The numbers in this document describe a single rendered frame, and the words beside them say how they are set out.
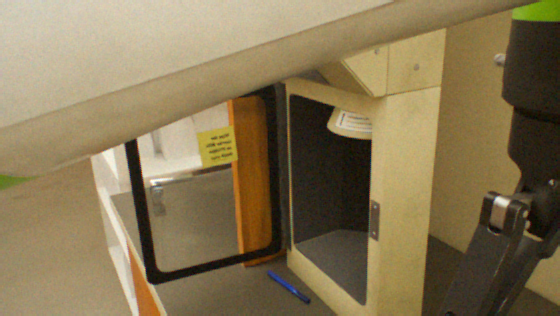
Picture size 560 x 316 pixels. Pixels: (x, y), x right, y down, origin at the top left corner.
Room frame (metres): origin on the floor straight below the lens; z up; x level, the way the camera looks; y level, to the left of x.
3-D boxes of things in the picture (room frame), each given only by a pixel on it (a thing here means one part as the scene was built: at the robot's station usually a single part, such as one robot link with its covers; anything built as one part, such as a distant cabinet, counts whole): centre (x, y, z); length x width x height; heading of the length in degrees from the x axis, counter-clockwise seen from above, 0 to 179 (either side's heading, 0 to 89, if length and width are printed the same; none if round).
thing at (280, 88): (0.90, 0.00, 1.19); 0.03 x 0.02 x 0.39; 29
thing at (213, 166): (0.84, 0.15, 1.19); 0.30 x 0.01 x 0.40; 112
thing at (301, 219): (0.83, -0.19, 1.19); 0.26 x 0.24 x 0.35; 29
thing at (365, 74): (0.74, -0.03, 1.46); 0.32 x 0.11 x 0.10; 29
